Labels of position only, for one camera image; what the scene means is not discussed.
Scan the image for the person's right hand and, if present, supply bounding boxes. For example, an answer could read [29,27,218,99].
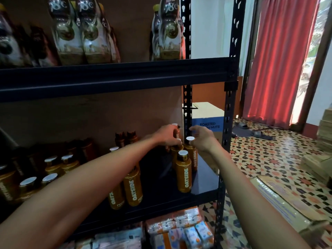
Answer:
[189,125,221,156]

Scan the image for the person's left hand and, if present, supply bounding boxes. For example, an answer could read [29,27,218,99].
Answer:
[151,124,183,148]

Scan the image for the Oatside bottle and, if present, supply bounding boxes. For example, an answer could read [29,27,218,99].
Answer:
[170,137,183,165]
[185,136,199,172]

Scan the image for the orange Oatside bottles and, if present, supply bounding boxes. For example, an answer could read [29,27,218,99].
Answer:
[0,129,199,211]

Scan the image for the black metal shelf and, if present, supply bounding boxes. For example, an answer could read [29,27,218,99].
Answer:
[0,0,247,249]

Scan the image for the row of yellow-capped coffee bottles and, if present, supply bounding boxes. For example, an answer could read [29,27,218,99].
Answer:
[0,0,186,68]

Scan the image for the person's right forearm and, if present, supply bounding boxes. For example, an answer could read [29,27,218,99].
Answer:
[207,150,312,249]

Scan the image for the person's left forearm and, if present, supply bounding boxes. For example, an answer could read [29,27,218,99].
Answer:
[0,136,163,249]

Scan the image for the blue white cashew carton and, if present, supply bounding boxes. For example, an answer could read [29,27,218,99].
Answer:
[192,102,226,154]

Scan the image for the brown wooden cabinet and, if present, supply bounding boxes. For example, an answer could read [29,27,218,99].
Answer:
[193,76,243,117]

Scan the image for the dark floor mat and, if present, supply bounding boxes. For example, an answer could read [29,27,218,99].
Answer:
[231,121,275,140]

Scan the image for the row of orange blue packets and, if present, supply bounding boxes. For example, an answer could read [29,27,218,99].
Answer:
[145,206,214,249]

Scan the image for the red curtain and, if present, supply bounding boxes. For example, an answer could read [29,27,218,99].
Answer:
[243,0,322,128]

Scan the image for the flat white packet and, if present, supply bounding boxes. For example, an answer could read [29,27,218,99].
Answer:
[57,225,143,249]

